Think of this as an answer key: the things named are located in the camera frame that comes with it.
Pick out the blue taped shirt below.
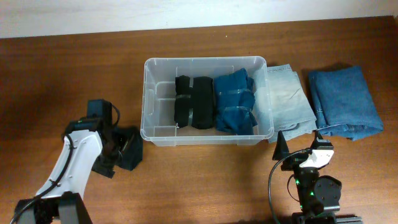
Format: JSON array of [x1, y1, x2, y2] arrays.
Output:
[[213, 68, 257, 135]]

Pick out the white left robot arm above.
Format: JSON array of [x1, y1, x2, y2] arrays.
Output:
[[11, 117, 121, 223]]

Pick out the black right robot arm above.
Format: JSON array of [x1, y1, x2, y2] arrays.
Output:
[[268, 131, 363, 224]]

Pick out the small black taped garment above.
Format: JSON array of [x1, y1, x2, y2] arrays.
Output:
[[114, 126, 143, 171]]

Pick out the light blue folded jeans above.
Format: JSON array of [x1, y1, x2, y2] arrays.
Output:
[[254, 64, 317, 143]]

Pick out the clear plastic storage bin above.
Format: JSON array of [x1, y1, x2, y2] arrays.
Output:
[[141, 56, 275, 146]]

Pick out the dark blue jeans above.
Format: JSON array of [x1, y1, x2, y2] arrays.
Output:
[[308, 66, 384, 141]]

